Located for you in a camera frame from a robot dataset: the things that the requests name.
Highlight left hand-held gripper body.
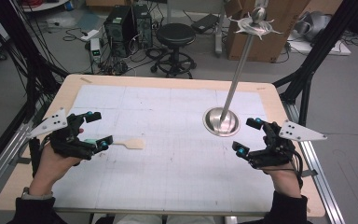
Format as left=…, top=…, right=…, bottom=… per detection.
left=27, top=107, right=98, bottom=161

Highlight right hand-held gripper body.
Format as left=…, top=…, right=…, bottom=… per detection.
left=247, top=119, right=328, bottom=171

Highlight wooden spatula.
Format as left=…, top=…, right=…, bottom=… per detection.
left=83, top=137, right=145, bottom=150

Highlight person's left hand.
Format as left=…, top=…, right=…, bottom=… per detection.
left=28, top=126, right=85, bottom=198

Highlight person's right hand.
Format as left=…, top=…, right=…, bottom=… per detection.
left=259, top=163, right=303, bottom=200

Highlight metal stand with round base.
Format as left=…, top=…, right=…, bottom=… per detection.
left=201, top=0, right=283, bottom=138

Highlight wristwatch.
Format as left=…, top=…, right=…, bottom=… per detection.
left=21, top=186, right=55, bottom=201

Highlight white device with green display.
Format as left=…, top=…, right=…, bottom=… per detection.
left=89, top=37, right=103, bottom=63

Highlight white grid mat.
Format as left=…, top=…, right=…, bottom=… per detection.
left=51, top=84, right=276, bottom=213

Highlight white power strip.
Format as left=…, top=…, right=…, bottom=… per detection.
left=80, top=29, right=101, bottom=42

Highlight large black computer tower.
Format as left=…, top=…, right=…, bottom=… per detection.
left=103, top=5, right=138, bottom=59

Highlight brown cardboard box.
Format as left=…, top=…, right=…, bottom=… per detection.
left=223, top=0, right=312, bottom=63

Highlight white flat board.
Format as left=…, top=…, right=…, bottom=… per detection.
left=286, top=32, right=352, bottom=57

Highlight slim black computer tower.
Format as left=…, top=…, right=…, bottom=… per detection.
left=131, top=3, right=154, bottom=49

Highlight flat black device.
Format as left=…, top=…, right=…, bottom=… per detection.
left=190, top=13, right=220, bottom=35

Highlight grey rounded object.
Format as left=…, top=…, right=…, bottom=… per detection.
left=294, top=10, right=333, bottom=42

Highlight black round stool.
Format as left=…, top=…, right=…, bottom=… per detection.
left=150, top=22, right=198, bottom=79

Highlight white round table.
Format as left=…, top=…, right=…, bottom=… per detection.
left=21, top=0, right=70, bottom=13

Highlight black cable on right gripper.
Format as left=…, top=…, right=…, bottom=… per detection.
left=287, top=148, right=305, bottom=189

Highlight aluminium rail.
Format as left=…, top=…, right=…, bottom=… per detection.
left=281, top=100, right=347, bottom=224
left=0, top=121, right=34, bottom=203

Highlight tangle of floor cables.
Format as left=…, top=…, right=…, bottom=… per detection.
left=100, top=46, right=157, bottom=77

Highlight black frame struts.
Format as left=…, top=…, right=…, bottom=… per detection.
left=272, top=0, right=358, bottom=127

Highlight white metal post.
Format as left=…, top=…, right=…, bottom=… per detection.
left=213, top=0, right=227, bottom=58

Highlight black frame with cables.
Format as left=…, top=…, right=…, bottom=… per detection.
left=0, top=0, right=70, bottom=125

